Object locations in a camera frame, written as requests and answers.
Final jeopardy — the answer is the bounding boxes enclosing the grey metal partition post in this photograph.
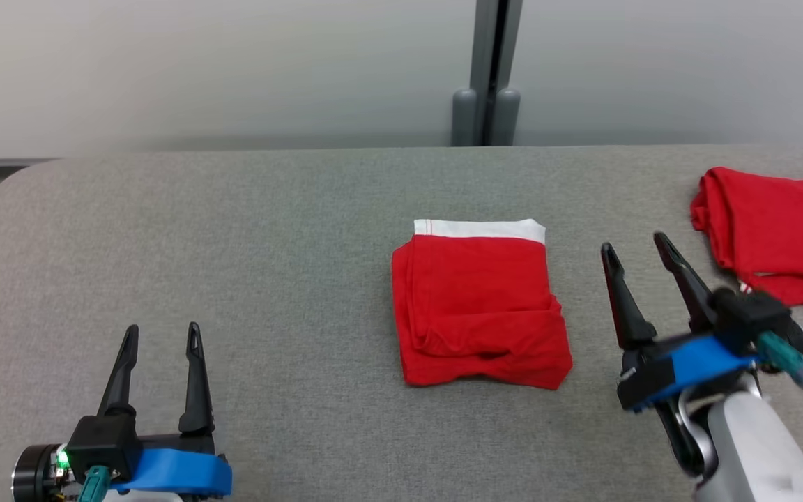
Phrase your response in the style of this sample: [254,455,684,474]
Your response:
[468,0,525,147]

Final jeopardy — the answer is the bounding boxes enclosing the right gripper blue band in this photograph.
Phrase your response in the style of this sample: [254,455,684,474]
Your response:
[599,231,765,413]

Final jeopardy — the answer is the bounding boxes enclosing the grey cylinder post foot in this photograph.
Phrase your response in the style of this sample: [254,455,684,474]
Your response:
[452,89,478,147]
[494,87,521,146]

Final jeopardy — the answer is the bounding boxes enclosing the teal plug with black cable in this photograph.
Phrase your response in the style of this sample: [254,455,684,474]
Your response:
[77,465,112,502]
[755,330,803,450]

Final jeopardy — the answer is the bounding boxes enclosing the red shorts with white stripe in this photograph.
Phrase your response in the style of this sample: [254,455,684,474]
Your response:
[391,218,574,390]

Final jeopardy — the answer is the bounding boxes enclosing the red jersey with black lettering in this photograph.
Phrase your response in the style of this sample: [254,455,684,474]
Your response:
[690,166,803,307]

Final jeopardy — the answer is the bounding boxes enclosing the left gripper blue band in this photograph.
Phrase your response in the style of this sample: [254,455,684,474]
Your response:
[96,321,234,500]

